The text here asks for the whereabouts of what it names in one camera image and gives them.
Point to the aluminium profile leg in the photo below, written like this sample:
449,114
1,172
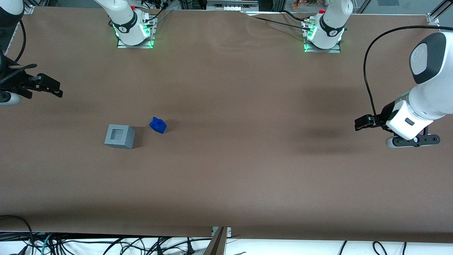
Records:
217,246

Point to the aluminium corner bracket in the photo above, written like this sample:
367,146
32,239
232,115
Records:
28,9
432,18

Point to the white power strip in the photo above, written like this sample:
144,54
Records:
230,6

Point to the small metal edge bracket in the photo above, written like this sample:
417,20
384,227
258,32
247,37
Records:
229,232

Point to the blue plastic part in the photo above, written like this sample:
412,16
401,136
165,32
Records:
158,125

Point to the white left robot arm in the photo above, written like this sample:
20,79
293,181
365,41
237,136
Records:
431,88

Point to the diagonal aluminium frame bar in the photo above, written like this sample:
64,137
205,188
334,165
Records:
444,7

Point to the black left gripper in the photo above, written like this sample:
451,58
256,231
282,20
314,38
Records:
383,116

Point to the brown table cover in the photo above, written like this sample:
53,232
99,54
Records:
247,159

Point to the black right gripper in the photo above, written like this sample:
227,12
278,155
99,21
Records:
13,82

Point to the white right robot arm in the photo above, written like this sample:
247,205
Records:
124,21

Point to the gray cube base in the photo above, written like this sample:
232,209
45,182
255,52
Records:
126,141

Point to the upright aluminium frame post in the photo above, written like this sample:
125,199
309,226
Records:
279,5

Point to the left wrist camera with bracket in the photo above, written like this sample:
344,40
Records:
414,140

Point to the orange background items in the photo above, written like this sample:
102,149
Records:
304,3

